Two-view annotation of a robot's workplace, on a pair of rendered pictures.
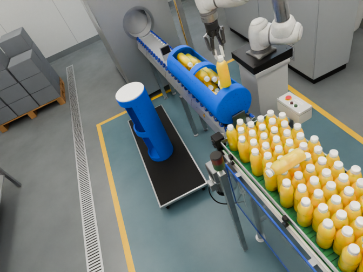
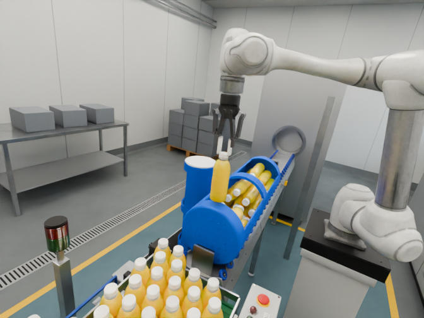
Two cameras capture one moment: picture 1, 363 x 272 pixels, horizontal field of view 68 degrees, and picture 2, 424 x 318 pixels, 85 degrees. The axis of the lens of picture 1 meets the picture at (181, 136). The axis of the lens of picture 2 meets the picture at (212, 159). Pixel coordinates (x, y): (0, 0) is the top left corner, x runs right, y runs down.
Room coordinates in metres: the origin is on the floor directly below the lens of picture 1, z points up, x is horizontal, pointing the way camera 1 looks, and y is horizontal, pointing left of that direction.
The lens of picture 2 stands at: (0.64, -0.85, 1.75)
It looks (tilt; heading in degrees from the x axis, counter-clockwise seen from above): 20 degrees down; 34
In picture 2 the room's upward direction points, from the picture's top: 7 degrees clockwise
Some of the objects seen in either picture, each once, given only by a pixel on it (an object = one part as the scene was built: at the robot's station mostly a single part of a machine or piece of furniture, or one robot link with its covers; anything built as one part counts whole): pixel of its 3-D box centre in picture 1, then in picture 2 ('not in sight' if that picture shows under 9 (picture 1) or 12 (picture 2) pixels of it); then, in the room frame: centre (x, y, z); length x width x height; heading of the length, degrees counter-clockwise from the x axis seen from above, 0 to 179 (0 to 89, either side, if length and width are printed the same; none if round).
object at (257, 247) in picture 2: (200, 110); (257, 248); (2.36, -0.31, 0.31); 0.06 x 0.06 x 0.63; 10
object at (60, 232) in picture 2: (216, 158); (57, 228); (0.88, -0.12, 1.23); 0.06 x 0.06 x 0.04
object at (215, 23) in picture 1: (212, 28); (229, 106); (1.40, -0.39, 1.65); 0.08 x 0.07 x 0.09; 100
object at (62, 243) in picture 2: (218, 163); (58, 240); (0.88, -0.12, 1.18); 0.06 x 0.06 x 0.05
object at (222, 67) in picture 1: (223, 72); (220, 178); (1.40, -0.40, 1.35); 0.07 x 0.07 x 0.19
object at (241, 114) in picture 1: (239, 119); (203, 259); (1.32, -0.41, 0.99); 0.10 x 0.02 x 0.12; 100
